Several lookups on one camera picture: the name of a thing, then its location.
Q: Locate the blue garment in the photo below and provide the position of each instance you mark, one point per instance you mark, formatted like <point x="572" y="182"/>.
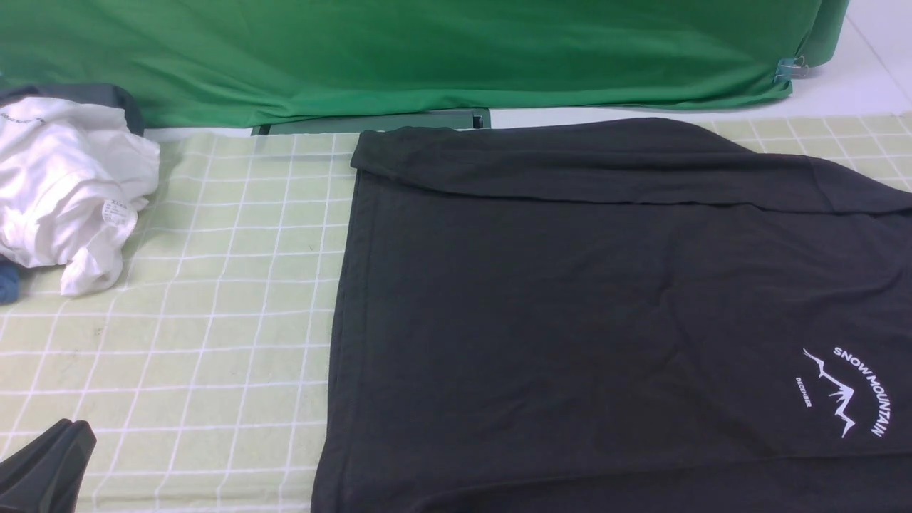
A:
<point x="10" y="281"/>

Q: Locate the crumpled white shirt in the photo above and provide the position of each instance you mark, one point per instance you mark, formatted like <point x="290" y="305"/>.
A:
<point x="74" y="180"/>

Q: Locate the light green checkered table cloth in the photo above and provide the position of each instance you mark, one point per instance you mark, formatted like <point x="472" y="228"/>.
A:
<point x="204" y="372"/>

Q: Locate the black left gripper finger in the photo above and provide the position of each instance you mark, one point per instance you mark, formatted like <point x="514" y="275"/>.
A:
<point x="46" y="475"/>

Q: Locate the green backdrop cloth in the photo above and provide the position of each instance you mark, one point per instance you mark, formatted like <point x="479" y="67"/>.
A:
<point x="241" y="64"/>

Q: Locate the dark gray long-sleeve top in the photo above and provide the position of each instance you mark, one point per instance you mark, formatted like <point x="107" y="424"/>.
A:
<point x="630" y="316"/>

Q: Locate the blue binder clip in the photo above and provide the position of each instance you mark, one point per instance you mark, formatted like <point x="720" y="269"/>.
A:
<point x="789" y="69"/>

